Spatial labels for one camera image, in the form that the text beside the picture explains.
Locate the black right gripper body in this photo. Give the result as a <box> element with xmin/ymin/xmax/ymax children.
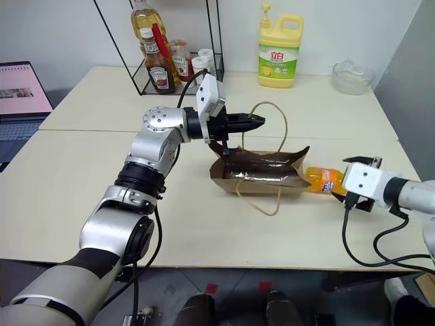
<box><xmin>352</xmin><ymin>196</ymin><xmax>375</xmax><ymax>213</ymax></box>

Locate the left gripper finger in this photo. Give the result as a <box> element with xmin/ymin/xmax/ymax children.
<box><xmin>226</xmin><ymin>122</ymin><xmax>265</xmax><ymax>134</ymax></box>
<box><xmin>226</xmin><ymin>113</ymin><xmax>266</xmax><ymax>124</ymax></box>

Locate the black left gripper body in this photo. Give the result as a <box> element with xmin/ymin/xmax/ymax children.
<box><xmin>206</xmin><ymin>107</ymin><xmax>230</xmax><ymax>143</ymax></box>

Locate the orange soda bottle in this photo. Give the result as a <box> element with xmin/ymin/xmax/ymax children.
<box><xmin>304</xmin><ymin>166</ymin><xmax>349</xmax><ymax>196</ymax></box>

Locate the brown paper bag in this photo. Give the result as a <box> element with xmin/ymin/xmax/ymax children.
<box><xmin>209</xmin><ymin>101</ymin><xmax>312</xmax><ymax>217</ymax></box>

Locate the yellow detergent bottle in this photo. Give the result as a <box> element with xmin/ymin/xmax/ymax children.
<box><xmin>257</xmin><ymin>2</ymin><xmax>305</xmax><ymax>88</ymax></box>

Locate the white spice jar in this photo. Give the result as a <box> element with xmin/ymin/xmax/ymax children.
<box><xmin>197</xmin><ymin>48</ymin><xmax>217</xmax><ymax>76</ymax></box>
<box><xmin>191</xmin><ymin>56</ymin><xmax>208</xmax><ymax>79</ymax></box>

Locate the red squeeze ketchup bottle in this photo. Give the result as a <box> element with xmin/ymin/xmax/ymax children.
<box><xmin>169</xmin><ymin>39</ymin><xmax>195</xmax><ymax>84</ymax></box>

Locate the dark ketchup bottle white cap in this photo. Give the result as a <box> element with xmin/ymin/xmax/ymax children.
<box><xmin>139</xmin><ymin>27</ymin><xmax>177</xmax><ymax>95</ymax></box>

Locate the clear glass bowl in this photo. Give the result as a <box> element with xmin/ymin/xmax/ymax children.
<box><xmin>332</xmin><ymin>60</ymin><xmax>376</xmax><ymax>95</ymax></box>

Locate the white shoe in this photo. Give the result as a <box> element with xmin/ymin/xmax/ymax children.
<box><xmin>383</xmin><ymin>277</ymin><xmax>408</xmax><ymax>306</ymax></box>

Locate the brown cardboard piece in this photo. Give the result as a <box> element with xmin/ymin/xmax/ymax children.
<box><xmin>414</xmin><ymin>273</ymin><xmax>435</xmax><ymax>298</ymax></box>

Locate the red plastic utensil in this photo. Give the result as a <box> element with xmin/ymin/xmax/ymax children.
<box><xmin>152</xmin><ymin>22</ymin><xmax>171</xmax><ymax>58</ymax></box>

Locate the dark rounded shape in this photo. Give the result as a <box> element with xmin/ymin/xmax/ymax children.
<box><xmin>265</xmin><ymin>289</ymin><xmax>303</xmax><ymax>326</ymax></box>
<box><xmin>183</xmin><ymin>293</ymin><xmax>217</xmax><ymax>326</ymax></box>

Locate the cooking oil bottle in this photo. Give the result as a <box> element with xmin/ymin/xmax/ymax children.
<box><xmin>130</xmin><ymin>0</ymin><xmax>173</xmax><ymax>86</ymax></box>

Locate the open laptop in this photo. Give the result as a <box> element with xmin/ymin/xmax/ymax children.
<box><xmin>0</xmin><ymin>60</ymin><xmax>54</xmax><ymax>173</ymax></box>

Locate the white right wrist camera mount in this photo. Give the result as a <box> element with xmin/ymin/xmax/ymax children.
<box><xmin>341</xmin><ymin>162</ymin><xmax>404</xmax><ymax>209</ymax></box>

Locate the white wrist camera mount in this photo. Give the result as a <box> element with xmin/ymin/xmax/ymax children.
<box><xmin>341</xmin><ymin>162</ymin><xmax>404</xmax><ymax>209</ymax></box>
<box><xmin>194</xmin><ymin>73</ymin><xmax>228</xmax><ymax>145</ymax></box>

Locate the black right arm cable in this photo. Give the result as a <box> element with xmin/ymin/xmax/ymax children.
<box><xmin>341</xmin><ymin>195</ymin><xmax>435</xmax><ymax>275</ymax></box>

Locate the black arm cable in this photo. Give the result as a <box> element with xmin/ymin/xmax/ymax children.
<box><xmin>341</xmin><ymin>195</ymin><xmax>435</xmax><ymax>275</ymax></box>
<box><xmin>134</xmin><ymin>67</ymin><xmax>210</xmax><ymax>326</ymax></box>

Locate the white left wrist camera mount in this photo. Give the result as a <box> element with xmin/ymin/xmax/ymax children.
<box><xmin>194</xmin><ymin>73</ymin><xmax>228</xmax><ymax>145</ymax></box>

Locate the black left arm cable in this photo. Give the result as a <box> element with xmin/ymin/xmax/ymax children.
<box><xmin>134</xmin><ymin>67</ymin><xmax>210</xmax><ymax>326</ymax></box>

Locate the black wire rack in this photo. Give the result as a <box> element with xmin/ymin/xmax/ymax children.
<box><xmin>92</xmin><ymin>0</ymin><xmax>225</xmax><ymax>96</ymax></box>

